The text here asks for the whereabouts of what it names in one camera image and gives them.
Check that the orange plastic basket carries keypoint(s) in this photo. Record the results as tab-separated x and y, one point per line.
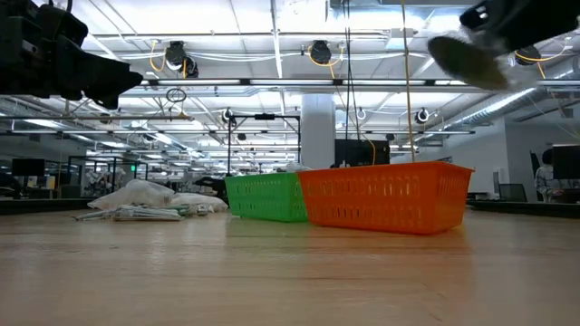
385	199

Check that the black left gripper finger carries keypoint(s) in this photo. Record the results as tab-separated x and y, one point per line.
90	79
124	77

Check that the white building column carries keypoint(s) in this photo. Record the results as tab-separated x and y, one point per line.
317	131

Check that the long ceiling light strip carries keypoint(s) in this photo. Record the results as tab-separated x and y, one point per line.
294	82

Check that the large black screen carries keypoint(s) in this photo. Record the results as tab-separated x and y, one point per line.
362	153

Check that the green plastic basket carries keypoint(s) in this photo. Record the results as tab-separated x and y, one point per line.
267	197

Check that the dark mesh office chair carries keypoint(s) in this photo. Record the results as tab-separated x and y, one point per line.
513	192

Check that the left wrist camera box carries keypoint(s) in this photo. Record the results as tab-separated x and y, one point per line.
63	25

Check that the silver ventilation duct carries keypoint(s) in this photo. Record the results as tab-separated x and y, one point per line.
498	106

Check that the black desk monitor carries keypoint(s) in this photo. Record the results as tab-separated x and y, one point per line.
566	160
28	167

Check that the black aluminium table frame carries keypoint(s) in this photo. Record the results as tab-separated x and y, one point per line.
45	206

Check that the person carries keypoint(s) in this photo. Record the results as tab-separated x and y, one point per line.
546	176

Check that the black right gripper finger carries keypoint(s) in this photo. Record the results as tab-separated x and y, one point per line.
525	36

